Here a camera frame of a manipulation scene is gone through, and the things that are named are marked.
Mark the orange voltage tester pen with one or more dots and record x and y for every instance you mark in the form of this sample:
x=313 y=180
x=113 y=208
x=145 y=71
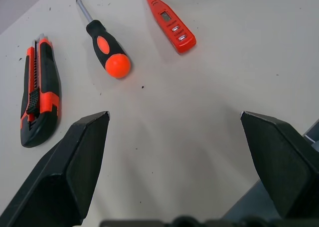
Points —
x=179 y=35

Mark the orange black utility knife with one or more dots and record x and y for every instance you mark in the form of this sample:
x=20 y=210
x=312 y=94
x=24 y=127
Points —
x=48 y=70

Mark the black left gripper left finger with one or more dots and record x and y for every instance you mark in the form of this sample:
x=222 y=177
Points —
x=62 y=177

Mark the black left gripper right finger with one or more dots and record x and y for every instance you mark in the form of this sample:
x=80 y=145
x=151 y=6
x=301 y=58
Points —
x=281 y=167

